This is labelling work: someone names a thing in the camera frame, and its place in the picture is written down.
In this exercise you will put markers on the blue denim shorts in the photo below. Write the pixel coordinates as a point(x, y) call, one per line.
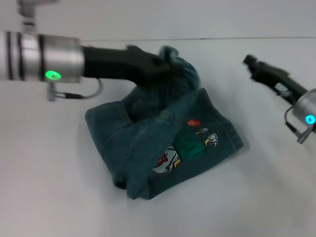
point(153, 148)

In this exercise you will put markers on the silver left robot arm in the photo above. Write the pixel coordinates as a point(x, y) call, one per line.
point(59, 56)

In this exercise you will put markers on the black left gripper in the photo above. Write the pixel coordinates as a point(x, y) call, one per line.
point(118, 64)

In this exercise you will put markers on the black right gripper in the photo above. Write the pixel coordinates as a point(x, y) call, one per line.
point(276, 76)

